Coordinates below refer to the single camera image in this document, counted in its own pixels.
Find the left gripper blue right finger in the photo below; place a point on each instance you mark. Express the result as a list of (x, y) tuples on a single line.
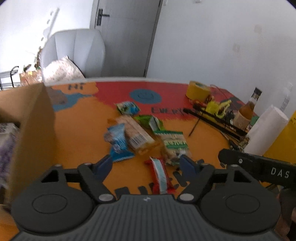
[(189, 168)]

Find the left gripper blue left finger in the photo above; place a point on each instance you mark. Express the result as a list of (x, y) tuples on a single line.
[(102, 168)]

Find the beige cracker pack with barcode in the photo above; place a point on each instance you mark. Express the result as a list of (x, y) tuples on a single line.
[(138, 139)]

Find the purple snack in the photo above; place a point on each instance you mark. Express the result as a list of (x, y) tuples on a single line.
[(7, 147)]

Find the large orange juice bottle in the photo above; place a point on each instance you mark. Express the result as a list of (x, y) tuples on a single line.
[(284, 147)]

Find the green white snack bag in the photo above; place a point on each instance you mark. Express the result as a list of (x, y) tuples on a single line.
[(174, 145)]

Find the red white snack bar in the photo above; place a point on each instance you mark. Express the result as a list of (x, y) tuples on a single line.
[(160, 178)]

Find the hand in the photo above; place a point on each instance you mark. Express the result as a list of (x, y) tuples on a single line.
[(285, 226)]

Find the white paper towel roll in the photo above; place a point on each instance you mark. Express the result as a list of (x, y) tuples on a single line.
[(265, 131)]

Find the brown sauce bottle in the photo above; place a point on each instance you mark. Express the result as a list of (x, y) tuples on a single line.
[(245, 113)]

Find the black clothes hanger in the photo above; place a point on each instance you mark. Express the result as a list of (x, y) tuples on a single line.
[(216, 122)]

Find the green leaf snack packet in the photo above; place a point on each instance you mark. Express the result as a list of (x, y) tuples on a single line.
[(151, 122)]

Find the small green blue snack packet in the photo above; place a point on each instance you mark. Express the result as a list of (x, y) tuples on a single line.
[(127, 108)]

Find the yellow tape roll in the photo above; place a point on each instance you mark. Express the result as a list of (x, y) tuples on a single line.
[(197, 91)]

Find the clear spray bottle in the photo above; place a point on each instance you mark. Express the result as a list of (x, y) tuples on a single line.
[(287, 92)]

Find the brown cardboard box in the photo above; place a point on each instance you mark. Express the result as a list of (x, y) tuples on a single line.
[(30, 108)]

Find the white wrapped cake pack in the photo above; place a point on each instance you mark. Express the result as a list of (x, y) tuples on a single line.
[(8, 128)]

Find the white dotted pillow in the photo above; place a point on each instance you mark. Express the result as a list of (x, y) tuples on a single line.
[(61, 70)]

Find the brown paper bags pile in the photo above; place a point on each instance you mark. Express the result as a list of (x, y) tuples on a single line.
[(30, 75)]

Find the grey armchair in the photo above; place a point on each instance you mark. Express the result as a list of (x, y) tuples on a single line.
[(84, 47)]

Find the black shoe rack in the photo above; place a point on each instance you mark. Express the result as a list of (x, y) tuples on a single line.
[(7, 81)]

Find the grey door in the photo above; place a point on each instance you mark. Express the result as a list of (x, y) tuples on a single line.
[(128, 28)]

